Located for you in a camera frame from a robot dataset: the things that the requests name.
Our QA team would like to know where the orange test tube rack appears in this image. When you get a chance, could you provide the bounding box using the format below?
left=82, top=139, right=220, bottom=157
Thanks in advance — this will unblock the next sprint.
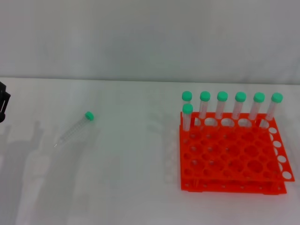
left=179, top=111, right=295, bottom=195

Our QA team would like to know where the green-capped test tube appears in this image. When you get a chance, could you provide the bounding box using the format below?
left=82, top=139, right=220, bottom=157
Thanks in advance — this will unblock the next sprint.
left=215, top=91, right=229, bottom=120
left=181, top=90, right=193, bottom=113
left=263, top=92, right=284, bottom=123
left=182, top=103, right=194, bottom=132
left=247, top=92, right=266, bottom=122
left=232, top=91, right=247, bottom=120
left=54, top=111, right=95, bottom=149
left=198, top=90, right=211, bottom=125

